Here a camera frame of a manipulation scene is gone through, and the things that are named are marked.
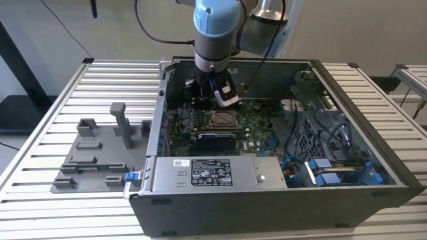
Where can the black hanging rod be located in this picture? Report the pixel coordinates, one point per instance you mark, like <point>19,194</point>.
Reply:
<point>93,8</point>

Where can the blue plastic bracket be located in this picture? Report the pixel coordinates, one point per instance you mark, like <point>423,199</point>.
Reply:
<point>375,175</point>

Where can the black RAM stick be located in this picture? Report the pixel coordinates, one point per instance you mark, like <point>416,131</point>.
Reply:
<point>220,129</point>

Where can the metal slat side table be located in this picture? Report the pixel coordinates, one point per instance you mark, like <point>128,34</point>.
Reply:
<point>416,72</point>

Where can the silver thumbscrew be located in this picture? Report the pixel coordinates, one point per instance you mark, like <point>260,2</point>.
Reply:
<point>260,178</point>

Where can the blue disk carrier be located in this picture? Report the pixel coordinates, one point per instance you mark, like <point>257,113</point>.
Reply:
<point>326,179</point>
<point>320,165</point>

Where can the silver rounded metal bracket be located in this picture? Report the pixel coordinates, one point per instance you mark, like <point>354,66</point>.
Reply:
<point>287,105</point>

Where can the black floor stand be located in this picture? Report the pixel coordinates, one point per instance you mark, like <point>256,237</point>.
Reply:
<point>17,65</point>

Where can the metal drive cage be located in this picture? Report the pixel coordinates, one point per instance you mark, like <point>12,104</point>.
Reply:
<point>310,140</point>

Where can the grey parts rack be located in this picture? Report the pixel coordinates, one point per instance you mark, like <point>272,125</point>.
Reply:
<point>100,152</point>

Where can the green motherboard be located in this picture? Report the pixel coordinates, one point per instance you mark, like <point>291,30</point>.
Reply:
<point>257,132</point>

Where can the black graphics card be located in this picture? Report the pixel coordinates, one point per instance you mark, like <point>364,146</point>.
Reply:
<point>213,145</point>

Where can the silver power supply unit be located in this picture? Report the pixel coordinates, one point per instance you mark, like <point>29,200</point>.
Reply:
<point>173,180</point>

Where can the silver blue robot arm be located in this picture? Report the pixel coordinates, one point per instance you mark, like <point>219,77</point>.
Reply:
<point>213,50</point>

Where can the blue case latch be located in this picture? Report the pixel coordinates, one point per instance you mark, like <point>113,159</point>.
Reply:
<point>131,176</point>

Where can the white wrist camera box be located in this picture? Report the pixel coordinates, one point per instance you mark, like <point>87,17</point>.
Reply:
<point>228,98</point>

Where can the dark grey PC case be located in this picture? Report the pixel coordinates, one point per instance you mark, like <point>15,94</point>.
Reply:
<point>233,215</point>

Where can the grey case latch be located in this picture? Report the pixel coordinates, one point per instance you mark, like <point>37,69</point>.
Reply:
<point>304,76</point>

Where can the green RAM stick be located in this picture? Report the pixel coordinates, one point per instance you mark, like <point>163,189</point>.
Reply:
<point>96,167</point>

